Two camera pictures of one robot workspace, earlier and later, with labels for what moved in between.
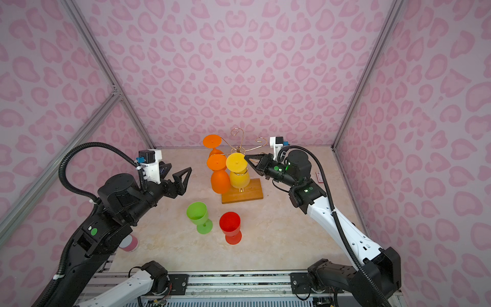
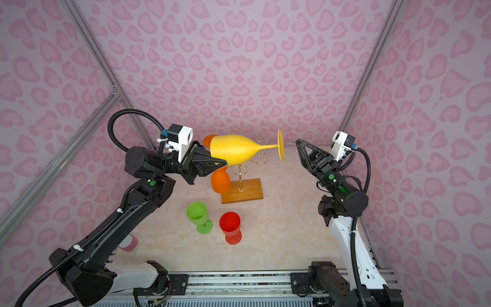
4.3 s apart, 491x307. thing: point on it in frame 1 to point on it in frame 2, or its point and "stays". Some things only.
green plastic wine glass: x=197 y=213 stays
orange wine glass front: x=220 y=178 stays
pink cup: x=130 y=243 stays
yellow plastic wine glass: x=239 y=176 to x=233 y=149
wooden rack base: x=253 y=191 stays
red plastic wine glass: x=230 y=224 stays
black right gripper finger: x=259 y=156 to x=304 y=158
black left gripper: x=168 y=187 to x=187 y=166
